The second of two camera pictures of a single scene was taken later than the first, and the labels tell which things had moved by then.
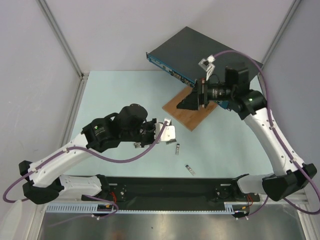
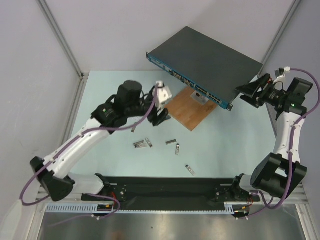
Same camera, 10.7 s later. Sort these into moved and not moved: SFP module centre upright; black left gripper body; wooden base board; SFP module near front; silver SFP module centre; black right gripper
Moved: black left gripper body; black right gripper
Not moved: SFP module near front; silver SFP module centre; wooden base board; SFP module centre upright
